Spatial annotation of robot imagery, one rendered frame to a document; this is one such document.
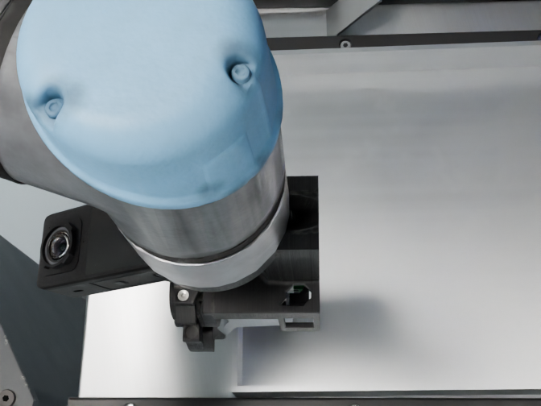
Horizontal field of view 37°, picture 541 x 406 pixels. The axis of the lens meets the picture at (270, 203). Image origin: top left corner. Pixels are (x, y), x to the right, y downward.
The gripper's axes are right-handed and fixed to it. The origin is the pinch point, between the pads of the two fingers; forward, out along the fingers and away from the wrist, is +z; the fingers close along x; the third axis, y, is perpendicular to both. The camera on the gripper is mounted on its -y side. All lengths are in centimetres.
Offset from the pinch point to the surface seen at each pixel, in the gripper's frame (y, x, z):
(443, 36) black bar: 17.1, 21.7, 1.2
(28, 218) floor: -50, 37, 92
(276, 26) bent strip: 3.8, 24.3, 3.1
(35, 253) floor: -48, 30, 92
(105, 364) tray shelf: -8.6, -3.7, 3.5
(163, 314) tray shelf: -4.5, 0.0, 3.5
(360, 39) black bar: 10.6, 21.7, 1.3
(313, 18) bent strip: 6.9, 24.9, 3.1
